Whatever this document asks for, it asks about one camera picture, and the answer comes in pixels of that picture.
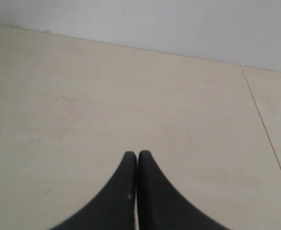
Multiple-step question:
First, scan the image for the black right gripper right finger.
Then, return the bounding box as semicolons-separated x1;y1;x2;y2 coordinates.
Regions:
137;150;227;230

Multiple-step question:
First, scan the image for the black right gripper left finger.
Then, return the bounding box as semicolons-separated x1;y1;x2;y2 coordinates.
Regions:
53;151;137;230

